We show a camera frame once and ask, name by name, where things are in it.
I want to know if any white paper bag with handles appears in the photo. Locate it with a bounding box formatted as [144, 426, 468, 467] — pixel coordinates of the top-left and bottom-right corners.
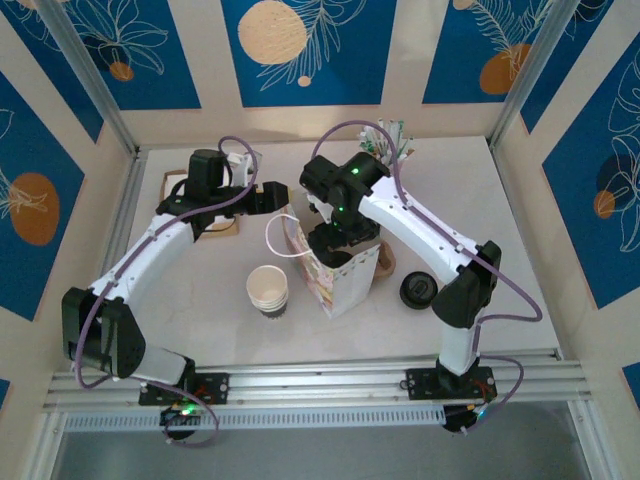
[266, 212, 380, 320]

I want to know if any cardboard napkin box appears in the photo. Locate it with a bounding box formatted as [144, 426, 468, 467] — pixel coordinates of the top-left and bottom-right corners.
[158, 169, 241, 240]

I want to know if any wrapped straws bundle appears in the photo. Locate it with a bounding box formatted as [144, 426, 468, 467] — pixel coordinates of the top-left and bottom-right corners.
[357, 117, 416, 165]

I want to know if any cardboard cup carrier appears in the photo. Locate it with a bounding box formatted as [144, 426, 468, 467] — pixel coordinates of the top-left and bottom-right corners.
[374, 239, 398, 279]

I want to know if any stack of paper cups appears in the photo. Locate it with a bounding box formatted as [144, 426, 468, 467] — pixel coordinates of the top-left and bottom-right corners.
[246, 264, 290, 320]

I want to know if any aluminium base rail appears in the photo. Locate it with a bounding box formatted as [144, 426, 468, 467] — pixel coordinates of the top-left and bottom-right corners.
[42, 349, 586, 409]

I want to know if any aluminium frame post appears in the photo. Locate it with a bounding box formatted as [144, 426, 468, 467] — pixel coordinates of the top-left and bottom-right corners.
[35, 0, 140, 156]
[488, 0, 581, 154]

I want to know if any white slotted cable duct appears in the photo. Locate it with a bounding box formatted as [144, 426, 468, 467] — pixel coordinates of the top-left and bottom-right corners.
[64, 403, 446, 434]

